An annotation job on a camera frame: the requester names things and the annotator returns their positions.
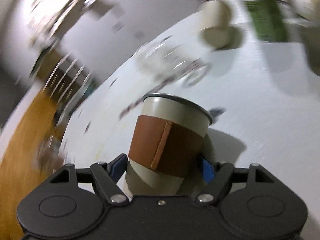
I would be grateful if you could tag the green bottle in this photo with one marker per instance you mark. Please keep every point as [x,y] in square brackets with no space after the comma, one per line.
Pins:
[267,20]

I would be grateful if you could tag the clear glass mug lying down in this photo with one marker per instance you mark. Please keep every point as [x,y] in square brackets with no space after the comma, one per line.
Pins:
[167,61]

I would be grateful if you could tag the cream cup lying on side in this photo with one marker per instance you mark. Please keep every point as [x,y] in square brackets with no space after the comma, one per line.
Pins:
[215,28]

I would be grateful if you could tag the cream cup with brown sleeve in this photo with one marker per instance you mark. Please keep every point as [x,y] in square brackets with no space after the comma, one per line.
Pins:
[168,136]

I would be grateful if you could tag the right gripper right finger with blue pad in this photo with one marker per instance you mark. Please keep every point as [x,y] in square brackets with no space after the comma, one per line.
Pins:
[218,177]

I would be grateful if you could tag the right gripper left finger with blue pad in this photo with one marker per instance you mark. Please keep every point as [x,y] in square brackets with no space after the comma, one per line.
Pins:
[105,178]

